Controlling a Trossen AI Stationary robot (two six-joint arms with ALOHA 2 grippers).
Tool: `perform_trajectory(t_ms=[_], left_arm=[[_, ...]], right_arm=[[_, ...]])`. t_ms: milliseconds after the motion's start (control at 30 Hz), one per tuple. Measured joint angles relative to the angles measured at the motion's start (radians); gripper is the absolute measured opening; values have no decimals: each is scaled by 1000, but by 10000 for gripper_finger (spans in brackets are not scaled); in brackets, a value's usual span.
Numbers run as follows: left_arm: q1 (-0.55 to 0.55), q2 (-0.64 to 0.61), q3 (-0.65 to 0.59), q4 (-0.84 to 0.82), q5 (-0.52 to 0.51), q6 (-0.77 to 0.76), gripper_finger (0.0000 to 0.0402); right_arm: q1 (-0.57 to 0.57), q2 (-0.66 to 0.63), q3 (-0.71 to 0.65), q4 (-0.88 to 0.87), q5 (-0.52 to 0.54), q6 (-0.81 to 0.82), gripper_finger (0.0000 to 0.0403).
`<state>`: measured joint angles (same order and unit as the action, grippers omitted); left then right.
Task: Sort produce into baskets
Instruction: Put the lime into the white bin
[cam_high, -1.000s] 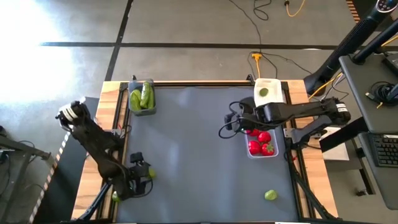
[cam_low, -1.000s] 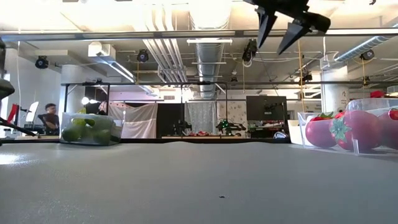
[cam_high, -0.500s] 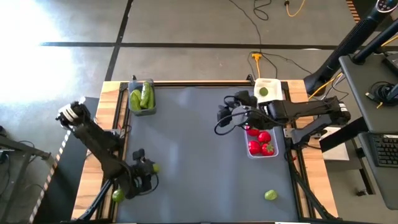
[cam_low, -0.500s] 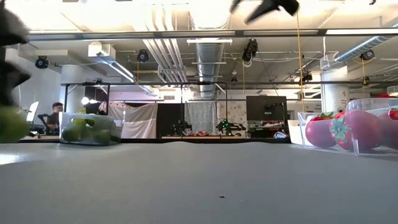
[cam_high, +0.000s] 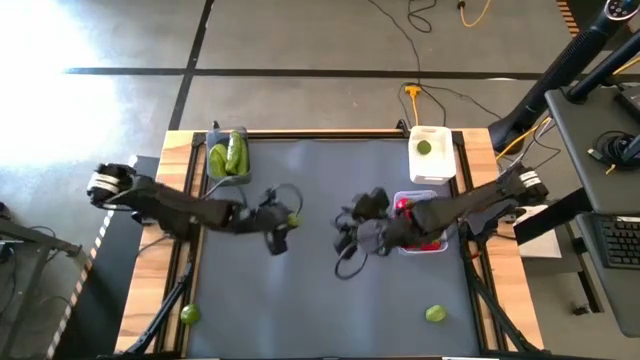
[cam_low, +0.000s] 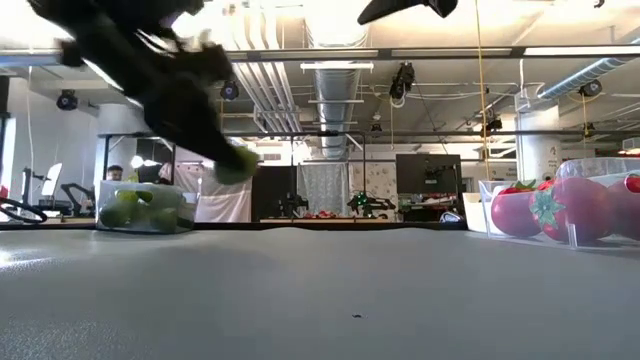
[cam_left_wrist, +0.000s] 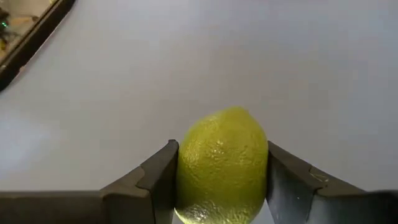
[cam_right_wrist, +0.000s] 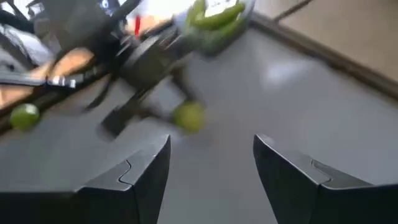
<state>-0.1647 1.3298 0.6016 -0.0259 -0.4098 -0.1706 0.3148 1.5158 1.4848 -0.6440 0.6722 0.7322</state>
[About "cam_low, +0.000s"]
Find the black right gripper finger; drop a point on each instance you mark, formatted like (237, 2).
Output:
(395, 7)

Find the gray translucent plastic bin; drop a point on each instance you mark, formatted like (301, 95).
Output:
(147, 225)

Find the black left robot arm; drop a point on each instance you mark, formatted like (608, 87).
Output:
(100, 20)

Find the black background robot arm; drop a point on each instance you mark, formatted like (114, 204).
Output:
(367, 202)

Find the clear plastic bin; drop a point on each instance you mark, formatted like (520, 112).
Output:
(572, 235)

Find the person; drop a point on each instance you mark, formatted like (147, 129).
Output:
(115, 173)

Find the white pillar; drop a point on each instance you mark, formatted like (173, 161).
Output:
(539, 150)

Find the black round ceiling camera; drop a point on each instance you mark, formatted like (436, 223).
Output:
(229, 90)
(66, 100)
(591, 88)

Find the white curtain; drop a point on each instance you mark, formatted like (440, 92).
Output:
(322, 195)

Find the green lime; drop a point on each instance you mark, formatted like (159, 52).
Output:
(240, 172)

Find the black monitor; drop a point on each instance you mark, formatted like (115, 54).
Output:
(429, 172)

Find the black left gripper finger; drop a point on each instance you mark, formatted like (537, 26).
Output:
(215, 137)
(177, 132)

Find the red plastic tomato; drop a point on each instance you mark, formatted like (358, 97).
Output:
(580, 212)
(629, 212)
(515, 215)
(546, 184)

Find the gray overhead beam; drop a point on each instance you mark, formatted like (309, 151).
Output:
(450, 51)

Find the silver ceiling duct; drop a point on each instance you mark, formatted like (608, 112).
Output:
(337, 110)
(585, 75)

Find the black ceiling device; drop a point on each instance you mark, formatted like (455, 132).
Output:
(402, 80)
(492, 126)

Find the green cucumber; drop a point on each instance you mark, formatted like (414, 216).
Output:
(114, 214)
(127, 196)
(145, 196)

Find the white plastic bin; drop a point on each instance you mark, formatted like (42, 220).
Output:
(474, 215)

